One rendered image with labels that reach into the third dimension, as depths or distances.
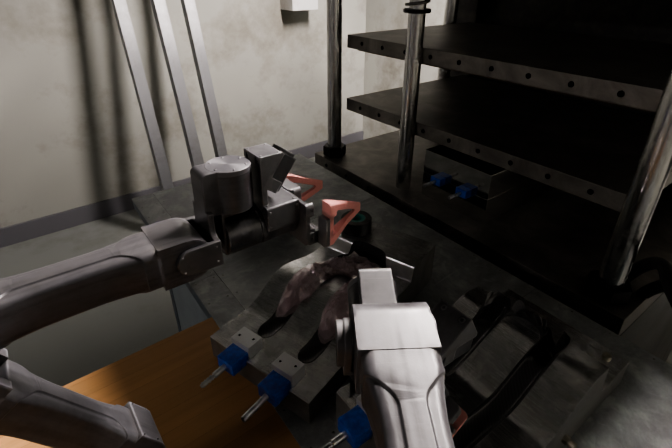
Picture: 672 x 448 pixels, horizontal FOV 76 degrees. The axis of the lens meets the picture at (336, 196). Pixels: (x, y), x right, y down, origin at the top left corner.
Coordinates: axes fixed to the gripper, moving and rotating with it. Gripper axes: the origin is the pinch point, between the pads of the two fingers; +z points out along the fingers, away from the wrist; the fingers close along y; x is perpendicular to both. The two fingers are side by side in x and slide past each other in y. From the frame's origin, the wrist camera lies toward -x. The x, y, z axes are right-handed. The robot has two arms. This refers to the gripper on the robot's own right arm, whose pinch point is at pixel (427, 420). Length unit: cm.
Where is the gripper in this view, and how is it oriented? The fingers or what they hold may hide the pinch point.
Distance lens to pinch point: 62.9
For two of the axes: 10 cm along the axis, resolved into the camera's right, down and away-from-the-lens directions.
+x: -6.9, 6.8, -2.3
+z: 4.0, 6.3, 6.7
